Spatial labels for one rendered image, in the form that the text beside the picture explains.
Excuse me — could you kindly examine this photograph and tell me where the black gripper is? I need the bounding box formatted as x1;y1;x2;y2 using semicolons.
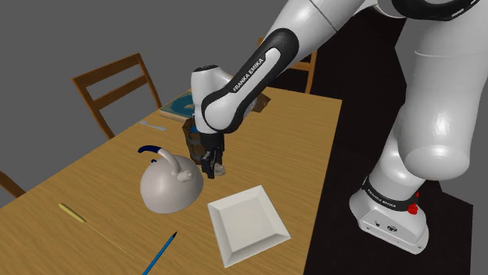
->
199;131;226;180

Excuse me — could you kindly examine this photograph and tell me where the dark brown container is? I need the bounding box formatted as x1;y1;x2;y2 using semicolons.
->
181;117;206;165

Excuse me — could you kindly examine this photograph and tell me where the wooden table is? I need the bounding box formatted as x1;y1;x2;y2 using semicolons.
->
0;86;343;275

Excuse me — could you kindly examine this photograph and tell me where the book with blue-green cover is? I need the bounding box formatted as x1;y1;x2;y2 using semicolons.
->
159;89;196;123

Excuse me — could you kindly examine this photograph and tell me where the grey flat utensil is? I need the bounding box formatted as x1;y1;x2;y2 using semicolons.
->
137;120;168;132

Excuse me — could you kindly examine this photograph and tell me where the white square plate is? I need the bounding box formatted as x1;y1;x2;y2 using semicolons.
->
206;184;292;269

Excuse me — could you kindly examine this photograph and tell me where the brown box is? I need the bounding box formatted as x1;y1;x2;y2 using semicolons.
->
249;94;272;114

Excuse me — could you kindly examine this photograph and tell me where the blue pen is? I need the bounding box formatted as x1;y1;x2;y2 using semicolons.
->
141;230;178;275

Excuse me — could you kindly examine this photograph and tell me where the wooden chair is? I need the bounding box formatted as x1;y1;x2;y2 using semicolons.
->
71;52;163;141
257;37;318;95
0;170;27;199

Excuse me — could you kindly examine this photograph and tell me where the thin yellow skewer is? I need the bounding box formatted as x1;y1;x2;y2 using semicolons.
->
57;202;135;260

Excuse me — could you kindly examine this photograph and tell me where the black robot stand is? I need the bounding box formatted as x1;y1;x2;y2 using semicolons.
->
263;6;475;275

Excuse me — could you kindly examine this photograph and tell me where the grey kettle with blue handle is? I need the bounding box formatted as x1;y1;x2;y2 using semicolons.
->
137;144;205;215

